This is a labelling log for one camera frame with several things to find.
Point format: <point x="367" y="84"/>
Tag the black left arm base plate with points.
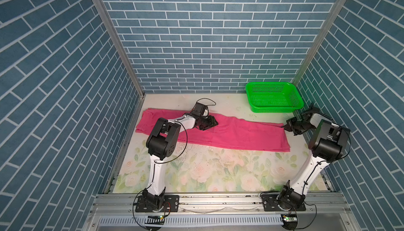
<point x="170" y="203"/>

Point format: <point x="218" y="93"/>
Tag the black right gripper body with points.
<point x="296" y="127"/>

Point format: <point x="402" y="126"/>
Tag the aluminium front rail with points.
<point x="220" y="203"/>

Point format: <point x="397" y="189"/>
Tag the white slotted cable duct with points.
<point x="184" y="221"/>

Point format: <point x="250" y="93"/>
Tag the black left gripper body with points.
<point x="205" y="123"/>

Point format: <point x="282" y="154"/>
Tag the aluminium left corner post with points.
<point x="106" y="20"/>

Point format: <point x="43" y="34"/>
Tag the floral table mat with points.
<point x="199" y="168"/>

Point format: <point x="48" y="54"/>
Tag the green plastic basket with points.
<point x="273" y="97"/>

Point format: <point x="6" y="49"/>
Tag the aluminium corner post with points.
<point x="106" y="20"/>
<point x="325" y="28"/>

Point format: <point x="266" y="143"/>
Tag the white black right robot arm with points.
<point x="327" y="145"/>

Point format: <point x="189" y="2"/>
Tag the pink long pants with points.
<point x="238" y="134"/>

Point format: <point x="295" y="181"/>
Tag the aluminium right corner post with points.
<point x="325" y="28"/>

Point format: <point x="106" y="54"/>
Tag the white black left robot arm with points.
<point x="161" y="144"/>

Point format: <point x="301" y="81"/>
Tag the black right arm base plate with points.
<point x="272" y="203"/>

